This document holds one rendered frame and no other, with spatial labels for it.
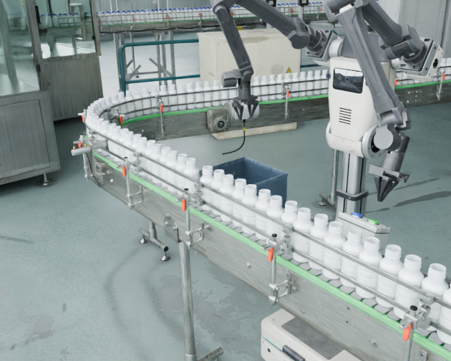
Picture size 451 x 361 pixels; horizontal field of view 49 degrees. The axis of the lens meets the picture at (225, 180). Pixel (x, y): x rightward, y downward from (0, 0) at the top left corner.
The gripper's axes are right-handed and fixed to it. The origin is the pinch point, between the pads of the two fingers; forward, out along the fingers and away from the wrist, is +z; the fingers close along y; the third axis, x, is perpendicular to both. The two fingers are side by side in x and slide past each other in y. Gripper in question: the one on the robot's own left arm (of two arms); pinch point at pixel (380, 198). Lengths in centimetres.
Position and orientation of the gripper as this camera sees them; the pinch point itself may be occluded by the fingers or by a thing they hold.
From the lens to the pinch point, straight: 154.7
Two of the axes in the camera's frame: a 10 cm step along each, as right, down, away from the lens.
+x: 7.4, 0.8, 6.7
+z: -2.5, 9.6, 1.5
